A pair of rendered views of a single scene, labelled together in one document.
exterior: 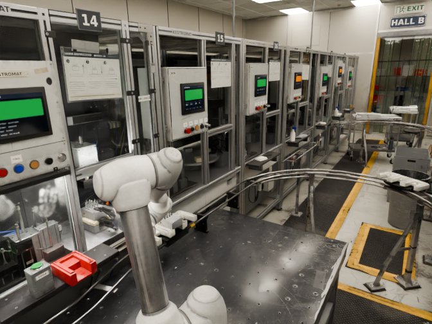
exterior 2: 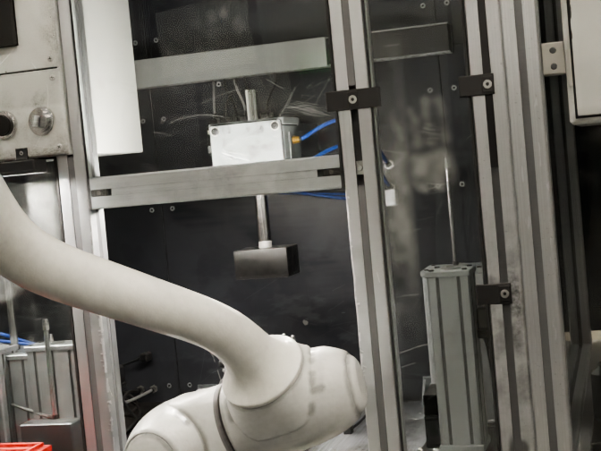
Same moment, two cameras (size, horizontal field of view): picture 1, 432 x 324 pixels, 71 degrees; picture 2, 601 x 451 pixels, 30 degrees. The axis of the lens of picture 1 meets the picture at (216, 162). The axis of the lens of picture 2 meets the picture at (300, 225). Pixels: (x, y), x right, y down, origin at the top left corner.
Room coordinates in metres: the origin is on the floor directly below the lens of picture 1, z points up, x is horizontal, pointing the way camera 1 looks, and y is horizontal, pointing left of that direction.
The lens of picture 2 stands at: (1.15, -0.93, 1.32)
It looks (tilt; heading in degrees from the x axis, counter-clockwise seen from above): 3 degrees down; 73
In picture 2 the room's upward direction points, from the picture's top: 5 degrees counter-clockwise
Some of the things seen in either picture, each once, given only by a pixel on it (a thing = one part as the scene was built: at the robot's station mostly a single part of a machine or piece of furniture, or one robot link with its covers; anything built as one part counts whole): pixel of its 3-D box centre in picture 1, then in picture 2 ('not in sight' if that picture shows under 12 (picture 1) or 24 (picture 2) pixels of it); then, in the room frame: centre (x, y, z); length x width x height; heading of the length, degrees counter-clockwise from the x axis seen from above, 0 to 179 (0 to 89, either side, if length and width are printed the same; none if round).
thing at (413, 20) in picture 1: (407, 21); not in sight; (7.90, -4.70, 2.82); 0.75 x 0.04 x 0.25; 56
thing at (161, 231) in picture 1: (170, 229); not in sight; (1.66, 0.29, 0.84); 0.36 x 0.14 x 0.10; 146
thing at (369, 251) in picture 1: (384, 249); not in sight; (2.66, -1.69, 0.01); 1.00 x 0.55 x 0.01; 146
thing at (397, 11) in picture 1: (409, 8); not in sight; (7.90, -4.70, 3.10); 0.60 x 0.04 x 0.20; 56
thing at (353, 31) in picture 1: (302, 72); not in sight; (9.35, -2.63, 1.65); 3.78 x 0.08 x 3.30; 56
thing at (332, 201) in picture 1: (350, 170); not in sight; (5.13, -2.42, 0.01); 5.85 x 0.59 x 0.01; 146
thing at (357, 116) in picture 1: (373, 135); not in sight; (5.80, -3.12, 0.48); 0.88 x 0.56 x 0.96; 74
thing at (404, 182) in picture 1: (400, 183); not in sight; (2.36, -1.55, 0.84); 0.37 x 0.14 x 0.10; 24
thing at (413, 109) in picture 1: (401, 126); not in sight; (6.63, -4.16, 0.48); 0.84 x 0.58 x 0.97; 154
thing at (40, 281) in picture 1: (38, 278); not in sight; (1.06, 0.74, 0.97); 0.08 x 0.08 x 0.12; 56
